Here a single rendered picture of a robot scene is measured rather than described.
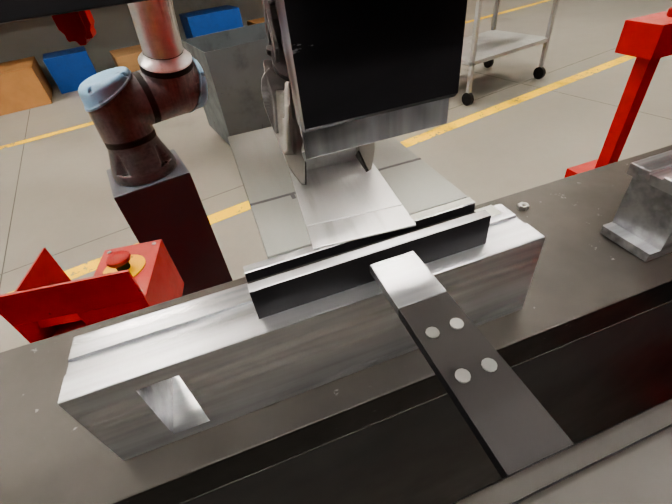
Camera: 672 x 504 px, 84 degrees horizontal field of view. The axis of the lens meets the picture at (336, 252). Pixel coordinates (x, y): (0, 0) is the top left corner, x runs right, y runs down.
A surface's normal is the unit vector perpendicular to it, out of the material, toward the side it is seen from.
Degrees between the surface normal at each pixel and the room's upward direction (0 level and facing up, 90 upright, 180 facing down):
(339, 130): 90
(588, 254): 0
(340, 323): 90
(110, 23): 90
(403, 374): 0
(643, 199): 90
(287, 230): 0
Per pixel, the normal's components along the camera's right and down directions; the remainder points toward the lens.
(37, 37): 0.51, 0.51
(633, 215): -0.94, 0.29
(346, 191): -0.11, -0.76
